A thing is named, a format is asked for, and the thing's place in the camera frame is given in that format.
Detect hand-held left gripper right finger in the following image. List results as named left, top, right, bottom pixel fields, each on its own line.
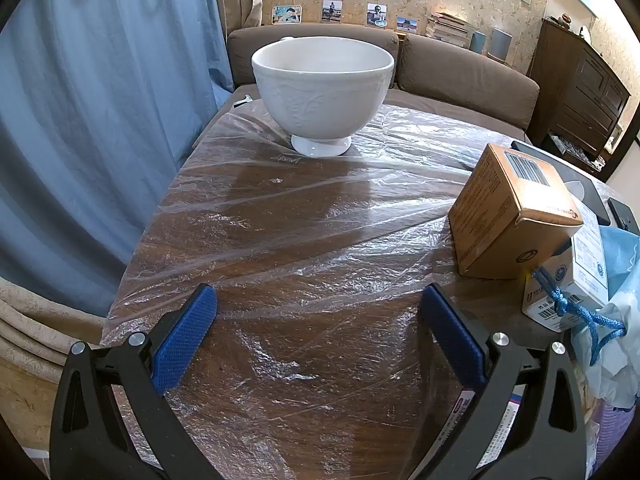
left=407, top=282, right=587, bottom=480

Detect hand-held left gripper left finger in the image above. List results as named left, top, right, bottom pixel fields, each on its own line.
left=49, top=283, right=223, bottom=480

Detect white box with blue print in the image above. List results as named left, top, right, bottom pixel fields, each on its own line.
left=521, top=195, right=615, bottom=333

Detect light blue drawstring bag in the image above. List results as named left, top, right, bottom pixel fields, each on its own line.
left=531, top=225, right=640, bottom=411

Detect brown cardboard box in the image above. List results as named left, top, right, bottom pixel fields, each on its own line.
left=447, top=143, right=585, bottom=281

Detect beige folded cloth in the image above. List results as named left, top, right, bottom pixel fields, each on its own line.
left=0, top=280, right=108, bottom=386

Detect purple basket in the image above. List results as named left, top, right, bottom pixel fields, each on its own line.
left=585, top=397, right=638, bottom=480

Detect black flat device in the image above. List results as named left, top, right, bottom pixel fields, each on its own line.
left=510, top=141, right=612, bottom=227

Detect blue curtain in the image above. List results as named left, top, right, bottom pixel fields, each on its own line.
left=0, top=0, right=236, bottom=318

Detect brown sofa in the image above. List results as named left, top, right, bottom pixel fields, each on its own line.
left=200, top=23, right=542, bottom=146

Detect dark wooden cabinet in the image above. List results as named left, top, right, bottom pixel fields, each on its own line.
left=527, top=17, right=632, bottom=161

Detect white footed ceramic bowl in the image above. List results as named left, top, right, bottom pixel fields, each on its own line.
left=251, top=36, right=396, bottom=157

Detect grey cylinder cup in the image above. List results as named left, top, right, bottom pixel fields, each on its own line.
left=487, top=27, right=513, bottom=60

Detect stack of books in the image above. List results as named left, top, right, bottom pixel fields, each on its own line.
left=426, top=11, right=476, bottom=48

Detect wide photo with teal border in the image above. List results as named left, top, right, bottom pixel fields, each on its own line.
left=271, top=5, right=304, bottom=25

